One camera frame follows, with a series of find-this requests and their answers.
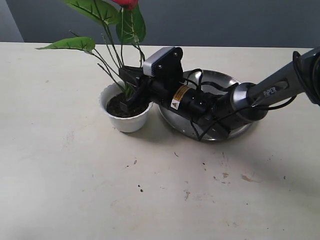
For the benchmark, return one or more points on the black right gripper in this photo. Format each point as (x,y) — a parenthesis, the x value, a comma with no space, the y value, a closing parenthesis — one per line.
(187,101)

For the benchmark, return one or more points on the artificial red anthurium plant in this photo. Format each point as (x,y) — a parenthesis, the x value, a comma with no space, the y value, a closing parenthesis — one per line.
(123,24)

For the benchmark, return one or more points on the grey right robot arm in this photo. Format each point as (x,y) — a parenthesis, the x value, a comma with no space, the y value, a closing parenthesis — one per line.
(247,102)

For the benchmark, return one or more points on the dark potting soil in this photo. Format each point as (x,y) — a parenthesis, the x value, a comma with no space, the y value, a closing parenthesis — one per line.
(113,107)

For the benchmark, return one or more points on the white scalloped plastic pot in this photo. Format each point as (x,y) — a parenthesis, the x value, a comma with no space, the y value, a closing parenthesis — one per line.
(122,124)

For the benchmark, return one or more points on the round stainless steel plate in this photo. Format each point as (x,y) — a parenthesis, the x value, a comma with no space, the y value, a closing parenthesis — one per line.
(183,126)

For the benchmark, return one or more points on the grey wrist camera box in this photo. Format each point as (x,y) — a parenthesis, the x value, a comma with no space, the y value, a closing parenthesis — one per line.
(165,64)

